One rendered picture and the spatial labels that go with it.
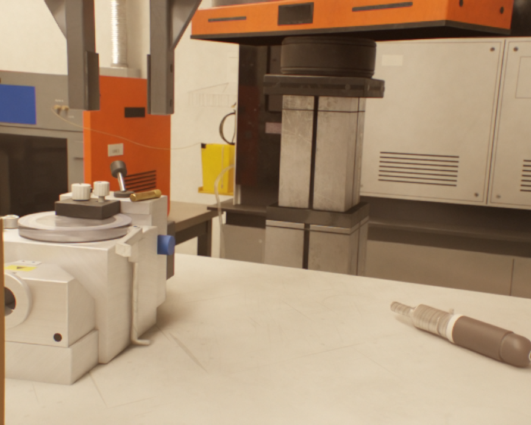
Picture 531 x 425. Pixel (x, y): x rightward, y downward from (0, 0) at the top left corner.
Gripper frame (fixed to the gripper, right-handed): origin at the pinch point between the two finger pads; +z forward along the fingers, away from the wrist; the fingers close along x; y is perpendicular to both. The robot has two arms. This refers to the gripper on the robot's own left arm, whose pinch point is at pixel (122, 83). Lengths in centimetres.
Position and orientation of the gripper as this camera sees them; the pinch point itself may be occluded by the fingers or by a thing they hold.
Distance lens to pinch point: 50.2
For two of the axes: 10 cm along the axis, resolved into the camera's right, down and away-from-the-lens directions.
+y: -0.6, 1.7, -9.8
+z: -0.4, 9.8, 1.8
